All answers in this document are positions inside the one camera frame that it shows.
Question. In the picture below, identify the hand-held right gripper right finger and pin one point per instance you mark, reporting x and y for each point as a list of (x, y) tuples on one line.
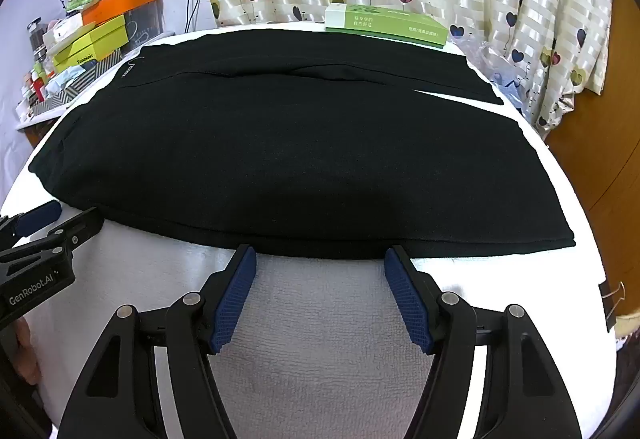
[(410, 301)]

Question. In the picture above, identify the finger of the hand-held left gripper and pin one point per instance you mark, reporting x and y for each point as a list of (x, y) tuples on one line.
[(40, 214), (80, 226)]

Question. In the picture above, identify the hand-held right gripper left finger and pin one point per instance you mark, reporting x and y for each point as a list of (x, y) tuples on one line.
[(234, 301)]

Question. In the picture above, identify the black pants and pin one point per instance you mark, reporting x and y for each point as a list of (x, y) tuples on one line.
[(300, 159)]

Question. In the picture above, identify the person's left hand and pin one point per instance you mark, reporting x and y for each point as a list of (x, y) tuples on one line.
[(27, 351)]

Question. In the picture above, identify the white towel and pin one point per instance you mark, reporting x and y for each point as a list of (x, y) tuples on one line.
[(320, 369)]

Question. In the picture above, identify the black white striped box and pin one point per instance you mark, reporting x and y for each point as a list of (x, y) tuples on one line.
[(60, 98)]

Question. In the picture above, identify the dark jar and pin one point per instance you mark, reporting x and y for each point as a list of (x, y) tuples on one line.
[(35, 36)]

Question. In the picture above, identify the yellow-green box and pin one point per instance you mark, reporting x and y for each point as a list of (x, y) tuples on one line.
[(95, 44)]

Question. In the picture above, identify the small white box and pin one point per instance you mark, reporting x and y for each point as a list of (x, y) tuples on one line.
[(62, 28)]

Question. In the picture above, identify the black binder clip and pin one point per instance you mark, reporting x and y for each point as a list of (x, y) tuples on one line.
[(607, 311)]

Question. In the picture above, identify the clear storage bin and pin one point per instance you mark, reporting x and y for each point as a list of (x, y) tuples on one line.
[(145, 26)]

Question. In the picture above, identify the clear plastic bag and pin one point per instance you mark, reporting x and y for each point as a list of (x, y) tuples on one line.
[(500, 79)]

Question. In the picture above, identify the wooden wardrobe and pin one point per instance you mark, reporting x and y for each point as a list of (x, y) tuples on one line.
[(600, 144)]

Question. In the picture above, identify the green cardboard box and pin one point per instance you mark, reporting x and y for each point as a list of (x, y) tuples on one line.
[(385, 26)]

